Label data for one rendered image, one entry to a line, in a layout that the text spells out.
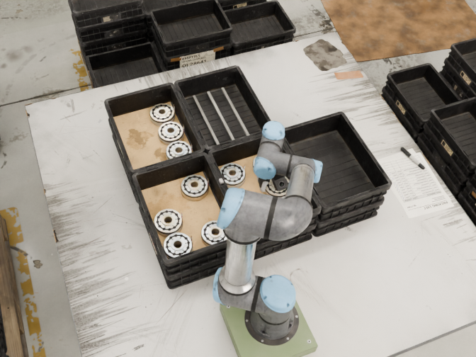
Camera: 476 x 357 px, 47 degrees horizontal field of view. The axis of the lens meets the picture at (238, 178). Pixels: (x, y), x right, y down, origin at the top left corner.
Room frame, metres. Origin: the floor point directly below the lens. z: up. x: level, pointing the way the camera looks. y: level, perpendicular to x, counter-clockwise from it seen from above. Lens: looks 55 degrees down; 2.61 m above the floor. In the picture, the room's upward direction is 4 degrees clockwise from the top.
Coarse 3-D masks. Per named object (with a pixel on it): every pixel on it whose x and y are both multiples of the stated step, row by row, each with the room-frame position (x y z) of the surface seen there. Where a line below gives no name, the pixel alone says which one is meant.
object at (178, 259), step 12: (192, 156) 1.28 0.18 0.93; (204, 156) 1.28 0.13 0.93; (156, 168) 1.21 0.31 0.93; (132, 180) 1.15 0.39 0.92; (216, 180) 1.17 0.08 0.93; (144, 204) 1.04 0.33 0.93; (156, 240) 0.90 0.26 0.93; (192, 252) 0.87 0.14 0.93; (204, 252) 0.87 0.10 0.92; (168, 264) 0.82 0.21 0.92
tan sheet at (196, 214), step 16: (144, 192) 1.16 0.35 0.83; (160, 192) 1.17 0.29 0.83; (176, 192) 1.17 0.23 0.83; (208, 192) 1.18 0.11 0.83; (160, 208) 1.09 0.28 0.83; (176, 208) 1.10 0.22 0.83; (192, 208) 1.10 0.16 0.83; (208, 208) 1.11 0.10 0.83; (192, 224) 1.04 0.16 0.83; (160, 240) 0.96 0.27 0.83; (192, 240) 0.97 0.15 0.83
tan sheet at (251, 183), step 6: (252, 156) 1.37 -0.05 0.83; (234, 162) 1.33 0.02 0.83; (240, 162) 1.34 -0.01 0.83; (246, 162) 1.34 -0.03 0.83; (252, 162) 1.34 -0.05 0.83; (246, 168) 1.31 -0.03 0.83; (246, 174) 1.28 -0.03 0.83; (252, 174) 1.28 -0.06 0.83; (246, 180) 1.25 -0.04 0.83; (252, 180) 1.25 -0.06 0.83; (240, 186) 1.22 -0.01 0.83; (246, 186) 1.22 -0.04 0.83; (252, 186) 1.22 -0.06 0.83; (258, 186) 1.22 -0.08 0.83; (258, 192) 1.20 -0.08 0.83
